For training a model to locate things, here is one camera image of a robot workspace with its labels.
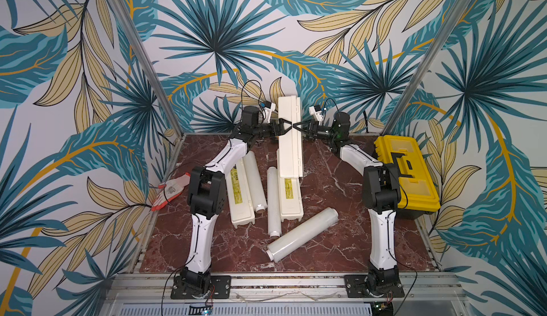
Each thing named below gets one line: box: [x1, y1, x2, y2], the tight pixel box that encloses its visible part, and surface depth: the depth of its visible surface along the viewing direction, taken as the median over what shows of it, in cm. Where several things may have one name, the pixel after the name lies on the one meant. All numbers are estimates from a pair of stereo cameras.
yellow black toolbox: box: [373, 134, 441, 220], surface depth 87 cm
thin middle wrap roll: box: [267, 165, 282, 238], surface depth 89 cm
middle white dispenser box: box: [278, 176, 304, 223], surface depth 88 cm
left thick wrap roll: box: [242, 150, 268, 215], surface depth 96 cm
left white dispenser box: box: [226, 156, 256, 229], surface depth 87 cm
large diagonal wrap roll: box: [266, 207, 340, 263], surface depth 84 cm
